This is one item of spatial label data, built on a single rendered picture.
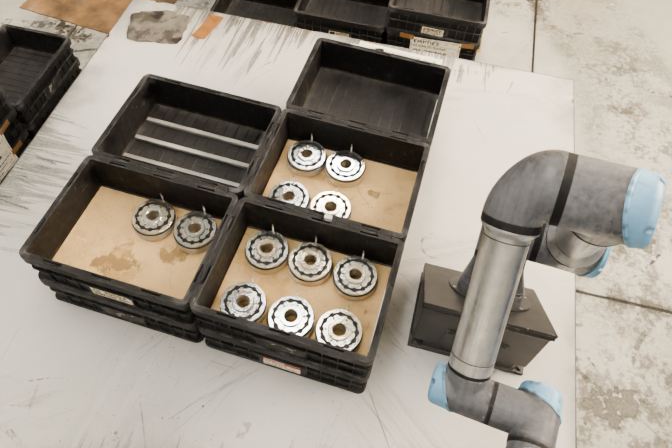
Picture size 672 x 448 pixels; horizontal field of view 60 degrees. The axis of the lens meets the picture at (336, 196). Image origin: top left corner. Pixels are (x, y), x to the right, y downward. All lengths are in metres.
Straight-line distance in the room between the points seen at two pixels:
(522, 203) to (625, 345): 1.63
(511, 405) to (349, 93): 1.02
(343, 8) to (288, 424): 1.93
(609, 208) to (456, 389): 0.39
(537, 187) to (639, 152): 2.19
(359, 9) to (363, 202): 1.45
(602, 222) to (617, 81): 2.50
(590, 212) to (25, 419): 1.23
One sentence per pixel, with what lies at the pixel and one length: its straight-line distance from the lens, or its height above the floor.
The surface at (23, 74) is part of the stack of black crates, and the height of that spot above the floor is 0.38.
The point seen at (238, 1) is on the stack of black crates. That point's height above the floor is 0.27.
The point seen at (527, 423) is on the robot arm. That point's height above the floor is 1.08.
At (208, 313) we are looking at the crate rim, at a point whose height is 0.93.
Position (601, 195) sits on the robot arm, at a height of 1.39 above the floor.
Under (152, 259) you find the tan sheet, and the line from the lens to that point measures 1.44.
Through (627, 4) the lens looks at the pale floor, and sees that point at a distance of 3.94.
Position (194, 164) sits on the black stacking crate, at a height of 0.83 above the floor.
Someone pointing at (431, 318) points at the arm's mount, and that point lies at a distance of 1.31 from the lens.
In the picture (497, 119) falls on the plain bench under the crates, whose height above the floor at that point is 0.70.
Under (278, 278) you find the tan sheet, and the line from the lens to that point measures 1.37.
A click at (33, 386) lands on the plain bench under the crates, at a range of 1.54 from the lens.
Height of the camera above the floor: 2.05
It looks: 55 degrees down
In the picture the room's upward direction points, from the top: 4 degrees clockwise
